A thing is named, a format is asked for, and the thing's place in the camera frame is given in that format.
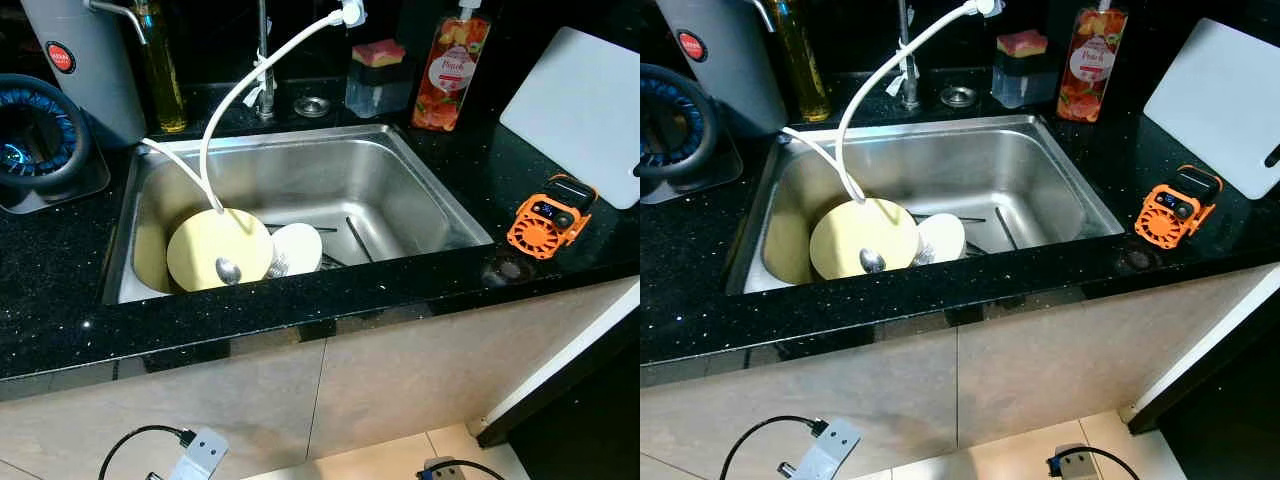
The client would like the orange black fan device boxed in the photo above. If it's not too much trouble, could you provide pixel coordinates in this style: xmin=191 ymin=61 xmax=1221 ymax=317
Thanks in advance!
xmin=505 ymin=173 xmax=599 ymax=261
xmin=1133 ymin=165 xmax=1223 ymax=251

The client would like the white cutting board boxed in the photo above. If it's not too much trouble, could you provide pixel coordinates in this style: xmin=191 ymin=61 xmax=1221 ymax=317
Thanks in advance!
xmin=1143 ymin=17 xmax=1280 ymax=201
xmin=498 ymin=25 xmax=641 ymax=211

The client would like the grey kettle red logo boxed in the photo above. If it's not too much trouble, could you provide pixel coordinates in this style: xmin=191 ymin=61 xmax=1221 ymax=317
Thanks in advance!
xmin=655 ymin=0 xmax=791 ymax=136
xmin=20 ymin=0 xmax=149 ymax=151

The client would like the yellow plate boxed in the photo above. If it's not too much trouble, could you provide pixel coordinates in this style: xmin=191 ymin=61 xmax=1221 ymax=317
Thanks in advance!
xmin=810 ymin=197 xmax=921 ymax=281
xmin=165 ymin=207 xmax=274 ymax=293

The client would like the beige cabinet door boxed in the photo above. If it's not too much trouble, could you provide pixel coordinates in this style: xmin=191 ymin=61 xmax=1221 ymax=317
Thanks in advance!
xmin=640 ymin=325 xmax=961 ymax=480
xmin=955 ymin=260 xmax=1280 ymax=451
xmin=0 ymin=335 xmax=326 ymax=480
xmin=305 ymin=275 xmax=641 ymax=461

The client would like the yellow oil bottle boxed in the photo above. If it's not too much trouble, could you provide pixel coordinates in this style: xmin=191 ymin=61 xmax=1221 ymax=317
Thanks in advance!
xmin=133 ymin=0 xmax=191 ymax=134
xmin=775 ymin=0 xmax=833 ymax=123

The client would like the peach soap bottle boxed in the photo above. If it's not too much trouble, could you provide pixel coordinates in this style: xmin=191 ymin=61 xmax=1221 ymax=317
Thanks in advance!
xmin=410 ymin=0 xmax=493 ymax=133
xmin=1055 ymin=0 xmax=1131 ymax=123

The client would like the stainless steel sink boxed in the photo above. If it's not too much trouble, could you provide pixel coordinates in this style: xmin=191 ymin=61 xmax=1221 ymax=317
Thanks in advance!
xmin=725 ymin=113 xmax=1126 ymax=296
xmin=100 ymin=122 xmax=496 ymax=306

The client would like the white bowl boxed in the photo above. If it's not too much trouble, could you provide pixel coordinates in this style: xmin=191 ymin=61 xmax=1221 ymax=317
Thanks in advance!
xmin=915 ymin=212 xmax=967 ymax=266
xmin=268 ymin=222 xmax=324 ymax=278

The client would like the clear sponge holder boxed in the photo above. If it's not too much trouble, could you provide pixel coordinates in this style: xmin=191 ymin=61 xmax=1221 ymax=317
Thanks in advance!
xmin=345 ymin=60 xmax=411 ymax=119
xmin=990 ymin=50 xmax=1053 ymax=109

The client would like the pink yellow sponge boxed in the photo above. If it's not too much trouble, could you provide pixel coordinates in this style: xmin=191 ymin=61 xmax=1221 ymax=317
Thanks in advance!
xmin=350 ymin=38 xmax=407 ymax=69
xmin=996 ymin=30 xmax=1051 ymax=59

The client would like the metal faucet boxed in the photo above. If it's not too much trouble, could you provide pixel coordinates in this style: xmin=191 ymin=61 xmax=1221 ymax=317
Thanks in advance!
xmin=893 ymin=0 xmax=923 ymax=111
xmin=252 ymin=0 xmax=281 ymax=123

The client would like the black round ring appliance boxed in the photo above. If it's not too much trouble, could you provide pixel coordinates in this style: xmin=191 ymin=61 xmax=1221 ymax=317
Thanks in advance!
xmin=0 ymin=73 xmax=111 ymax=216
xmin=640 ymin=62 xmax=743 ymax=206

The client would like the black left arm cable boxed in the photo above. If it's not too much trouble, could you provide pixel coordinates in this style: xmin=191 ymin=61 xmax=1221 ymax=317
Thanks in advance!
xmin=720 ymin=415 xmax=831 ymax=480
xmin=97 ymin=425 xmax=196 ymax=480

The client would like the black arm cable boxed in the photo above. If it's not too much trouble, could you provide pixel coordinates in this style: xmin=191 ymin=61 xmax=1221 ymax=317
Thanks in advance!
xmin=1090 ymin=445 xmax=1146 ymax=480
xmin=455 ymin=458 xmax=511 ymax=480
xmin=720 ymin=415 xmax=831 ymax=480
xmin=97 ymin=425 xmax=196 ymax=480

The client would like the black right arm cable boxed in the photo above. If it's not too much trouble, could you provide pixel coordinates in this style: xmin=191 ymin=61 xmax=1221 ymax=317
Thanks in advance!
xmin=455 ymin=458 xmax=511 ymax=480
xmin=1090 ymin=445 xmax=1146 ymax=480

